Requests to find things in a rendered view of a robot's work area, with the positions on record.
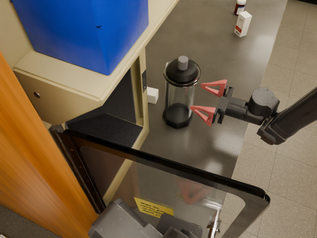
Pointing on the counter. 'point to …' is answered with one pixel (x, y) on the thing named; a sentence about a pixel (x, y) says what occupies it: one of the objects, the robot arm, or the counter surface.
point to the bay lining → (115, 103)
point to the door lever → (212, 232)
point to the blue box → (84, 29)
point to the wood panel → (37, 167)
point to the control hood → (79, 76)
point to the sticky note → (152, 208)
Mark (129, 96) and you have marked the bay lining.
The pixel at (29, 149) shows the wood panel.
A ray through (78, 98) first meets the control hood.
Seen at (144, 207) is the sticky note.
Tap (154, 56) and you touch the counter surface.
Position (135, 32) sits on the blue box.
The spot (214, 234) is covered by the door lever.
